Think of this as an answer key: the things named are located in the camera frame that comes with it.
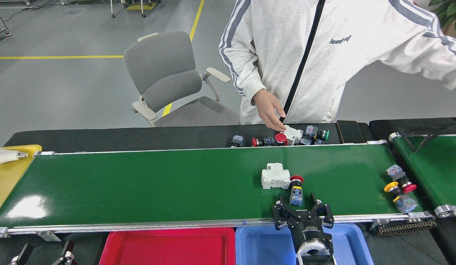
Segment black cable bundle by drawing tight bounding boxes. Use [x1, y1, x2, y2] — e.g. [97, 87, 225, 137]
[399, 121, 456, 153]

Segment grey office chair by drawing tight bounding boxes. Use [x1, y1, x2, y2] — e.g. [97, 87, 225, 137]
[123, 31, 240, 127]

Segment black drive chain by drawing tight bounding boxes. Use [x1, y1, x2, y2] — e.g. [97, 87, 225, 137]
[372, 217, 436, 236]

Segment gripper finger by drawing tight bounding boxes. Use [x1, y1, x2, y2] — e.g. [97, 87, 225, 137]
[52, 240, 76, 265]
[9, 243, 34, 265]

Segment white light bulb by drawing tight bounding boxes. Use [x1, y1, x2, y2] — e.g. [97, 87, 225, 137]
[0, 147, 29, 166]

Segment blue plastic bin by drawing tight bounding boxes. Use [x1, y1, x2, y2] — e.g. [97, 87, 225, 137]
[235, 223, 375, 265]

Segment glossy black panel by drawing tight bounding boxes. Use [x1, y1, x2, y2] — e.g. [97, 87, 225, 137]
[336, 120, 374, 145]

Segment white circuit breaker red levers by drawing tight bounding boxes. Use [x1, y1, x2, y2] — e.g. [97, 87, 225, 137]
[283, 125, 304, 145]

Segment potted plant brass pot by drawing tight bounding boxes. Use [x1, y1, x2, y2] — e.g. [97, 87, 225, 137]
[429, 0, 456, 32]

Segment yellow plastic tray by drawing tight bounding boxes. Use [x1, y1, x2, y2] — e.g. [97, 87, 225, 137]
[0, 144, 42, 218]

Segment wheeled cart yellow base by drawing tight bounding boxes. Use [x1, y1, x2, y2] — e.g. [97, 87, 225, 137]
[110, 0, 162, 18]

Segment green push button switch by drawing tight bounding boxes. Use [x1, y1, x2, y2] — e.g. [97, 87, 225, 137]
[305, 125, 330, 142]

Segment person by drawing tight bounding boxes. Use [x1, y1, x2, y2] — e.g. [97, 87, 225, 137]
[218, 0, 456, 132]

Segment red plastic tray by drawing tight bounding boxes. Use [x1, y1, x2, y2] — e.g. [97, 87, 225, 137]
[99, 227, 236, 265]

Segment person's right hand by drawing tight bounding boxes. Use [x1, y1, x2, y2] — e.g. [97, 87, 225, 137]
[251, 89, 287, 132]

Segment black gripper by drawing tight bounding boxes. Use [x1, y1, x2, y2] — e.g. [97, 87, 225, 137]
[272, 192, 334, 245]

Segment short green conveyor belt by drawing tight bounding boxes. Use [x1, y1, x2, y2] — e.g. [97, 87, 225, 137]
[388, 132, 456, 218]

